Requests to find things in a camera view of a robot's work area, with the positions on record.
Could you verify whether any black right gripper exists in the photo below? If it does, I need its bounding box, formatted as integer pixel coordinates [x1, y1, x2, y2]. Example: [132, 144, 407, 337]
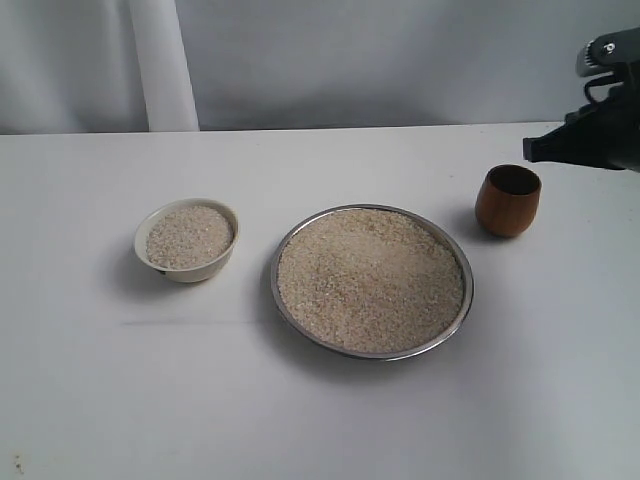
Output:
[522, 82, 639, 172]

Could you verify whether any brown wooden cup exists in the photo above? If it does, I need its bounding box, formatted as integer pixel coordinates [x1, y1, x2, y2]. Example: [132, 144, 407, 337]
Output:
[474, 164, 542, 238]

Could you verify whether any rice in steel tray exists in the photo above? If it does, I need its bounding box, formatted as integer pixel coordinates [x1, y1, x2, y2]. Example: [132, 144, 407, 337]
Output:
[276, 207, 464, 353]

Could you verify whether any white ceramic bowl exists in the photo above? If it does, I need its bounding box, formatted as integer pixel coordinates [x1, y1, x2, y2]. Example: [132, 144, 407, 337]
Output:
[134, 198, 239, 283]

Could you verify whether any rice in white bowl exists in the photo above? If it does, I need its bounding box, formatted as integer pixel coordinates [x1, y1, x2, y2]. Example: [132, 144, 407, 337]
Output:
[146, 205, 234, 270]

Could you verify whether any round steel tray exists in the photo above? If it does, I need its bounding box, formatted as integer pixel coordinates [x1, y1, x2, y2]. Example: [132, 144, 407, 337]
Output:
[270, 202, 475, 362]

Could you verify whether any white backdrop curtain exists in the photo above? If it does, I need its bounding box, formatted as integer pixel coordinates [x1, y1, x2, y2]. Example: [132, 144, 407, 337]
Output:
[1, 1, 639, 134]

